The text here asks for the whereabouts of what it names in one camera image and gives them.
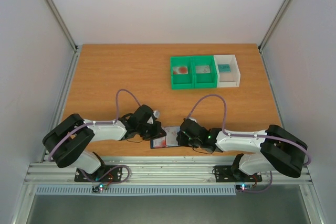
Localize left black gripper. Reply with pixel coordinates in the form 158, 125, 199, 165
138, 121, 167, 141

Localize white card with blossoms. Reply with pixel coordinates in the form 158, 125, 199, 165
165, 126, 180, 147

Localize dark blue card holder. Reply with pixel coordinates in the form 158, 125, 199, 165
150, 126, 180, 149

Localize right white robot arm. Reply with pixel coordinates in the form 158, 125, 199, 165
176, 119, 308, 180

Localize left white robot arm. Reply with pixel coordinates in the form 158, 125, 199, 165
42, 104, 166, 181

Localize red patterned card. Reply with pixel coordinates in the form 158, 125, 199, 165
173, 66, 188, 75

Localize grey card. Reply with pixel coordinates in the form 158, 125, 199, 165
196, 65, 211, 74

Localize teal card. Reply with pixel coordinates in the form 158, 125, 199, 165
217, 64, 231, 73

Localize left green bin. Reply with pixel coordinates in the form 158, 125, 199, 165
170, 56, 194, 90

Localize green bin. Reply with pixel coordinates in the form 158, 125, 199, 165
192, 55, 218, 89
170, 56, 194, 90

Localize middle green bin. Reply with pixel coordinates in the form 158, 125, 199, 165
192, 55, 218, 89

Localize right circuit board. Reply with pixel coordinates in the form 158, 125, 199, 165
236, 184, 256, 192

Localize circuit board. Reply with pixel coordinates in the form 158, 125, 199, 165
236, 184, 256, 192
91, 184, 109, 193

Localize white bin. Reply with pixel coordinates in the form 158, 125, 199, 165
214, 55, 240, 88

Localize left circuit board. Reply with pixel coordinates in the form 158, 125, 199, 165
91, 184, 109, 193

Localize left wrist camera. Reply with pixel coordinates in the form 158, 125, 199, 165
148, 110, 160, 124

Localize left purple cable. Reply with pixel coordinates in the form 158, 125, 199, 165
47, 89, 142, 162

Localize purple cable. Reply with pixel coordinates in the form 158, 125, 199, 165
47, 89, 142, 162
186, 94, 313, 167

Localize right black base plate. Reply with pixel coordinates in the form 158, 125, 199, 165
212, 165, 262, 183

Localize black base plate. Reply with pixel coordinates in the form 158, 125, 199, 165
74, 165, 131, 184
212, 165, 262, 183

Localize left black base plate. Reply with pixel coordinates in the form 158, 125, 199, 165
74, 165, 131, 184

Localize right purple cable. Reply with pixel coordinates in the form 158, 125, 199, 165
186, 94, 313, 167

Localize aluminium front rail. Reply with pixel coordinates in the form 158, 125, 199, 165
23, 155, 313, 186

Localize grey slotted cable duct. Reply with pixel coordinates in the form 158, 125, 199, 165
35, 185, 236, 196

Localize left aluminium frame post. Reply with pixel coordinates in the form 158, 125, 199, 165
45, 0, 78, 52

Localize aluminium frame post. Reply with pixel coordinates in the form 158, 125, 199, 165
258, 0, 292, 54
45, 0, 78, 52

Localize right aluminium frame post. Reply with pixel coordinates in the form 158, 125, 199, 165
258, 0, 292, 54

